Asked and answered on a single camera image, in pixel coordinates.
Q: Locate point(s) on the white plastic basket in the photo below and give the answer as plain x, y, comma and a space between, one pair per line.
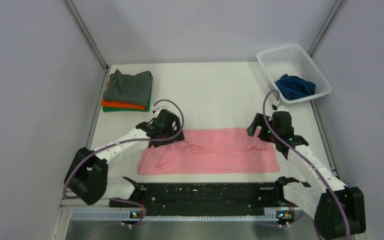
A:
293, 60

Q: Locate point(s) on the folded grey t shirt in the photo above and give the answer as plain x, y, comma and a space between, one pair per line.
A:
118, 80

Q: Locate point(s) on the folded orange t shirt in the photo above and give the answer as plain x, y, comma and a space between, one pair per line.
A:
122, 105

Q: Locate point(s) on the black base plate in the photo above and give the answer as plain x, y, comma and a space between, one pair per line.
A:
206, 199

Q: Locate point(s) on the folded green t shirt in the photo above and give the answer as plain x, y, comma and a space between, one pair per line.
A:
132, 95

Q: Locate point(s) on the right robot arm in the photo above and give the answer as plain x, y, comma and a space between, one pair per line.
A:
337, 210

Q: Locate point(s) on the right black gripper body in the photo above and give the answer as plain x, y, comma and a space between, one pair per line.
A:
266, 135

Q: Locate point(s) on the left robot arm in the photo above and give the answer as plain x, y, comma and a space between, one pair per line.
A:
88, 175

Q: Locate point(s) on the pink t shirt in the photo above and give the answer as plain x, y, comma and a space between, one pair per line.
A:
211, 151

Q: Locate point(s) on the right aluminium frame post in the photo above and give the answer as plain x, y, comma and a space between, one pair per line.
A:
338, 5

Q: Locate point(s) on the crumpled blue t shirt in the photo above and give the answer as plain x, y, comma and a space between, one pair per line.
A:
293, 87

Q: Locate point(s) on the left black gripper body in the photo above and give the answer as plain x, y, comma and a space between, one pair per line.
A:
170, 131

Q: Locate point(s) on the left aluminium frame post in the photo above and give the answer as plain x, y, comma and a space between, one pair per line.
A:
86, 33

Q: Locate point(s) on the white slotted cable duct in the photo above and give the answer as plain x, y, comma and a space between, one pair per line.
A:
128, 216

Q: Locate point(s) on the aluminium frame post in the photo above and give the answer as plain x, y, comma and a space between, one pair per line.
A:
86, 33
338, 5

